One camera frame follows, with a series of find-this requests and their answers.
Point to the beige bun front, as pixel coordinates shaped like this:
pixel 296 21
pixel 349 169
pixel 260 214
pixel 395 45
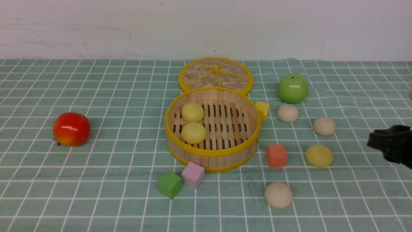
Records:
pixel 278 195

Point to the yellow bun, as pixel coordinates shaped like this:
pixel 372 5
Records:
pixel 192 112
pixel 319 156
pixel 193 133

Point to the beige bun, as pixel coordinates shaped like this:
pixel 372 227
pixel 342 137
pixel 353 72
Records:
pixel 324 126
pixel 278 195
pixel 288 113

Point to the green cube block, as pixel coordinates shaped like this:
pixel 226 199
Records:
pixel 170 184

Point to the green apple toy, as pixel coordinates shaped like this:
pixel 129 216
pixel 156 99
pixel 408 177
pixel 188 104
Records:
pixel 292 89

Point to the orange cube block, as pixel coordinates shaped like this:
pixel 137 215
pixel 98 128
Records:
pixel 276 156

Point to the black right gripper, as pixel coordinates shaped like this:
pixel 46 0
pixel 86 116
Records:
pixel 395 143

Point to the bamboo steamer tray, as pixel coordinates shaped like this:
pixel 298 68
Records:
pixel 232 122

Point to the red pomegranate toy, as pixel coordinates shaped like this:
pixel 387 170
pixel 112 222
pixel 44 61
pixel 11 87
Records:
pixel 71 129

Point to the woven bamboo steamer lid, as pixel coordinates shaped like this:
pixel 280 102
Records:
pixel 216 72

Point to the yellow cube block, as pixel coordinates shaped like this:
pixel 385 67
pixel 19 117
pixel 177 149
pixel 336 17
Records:
pixel 263 109

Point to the green checkered tablecloth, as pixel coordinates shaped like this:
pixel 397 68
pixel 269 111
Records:
pixel 109 184

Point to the pink cube block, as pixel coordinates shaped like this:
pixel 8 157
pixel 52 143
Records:
pixel 193 175

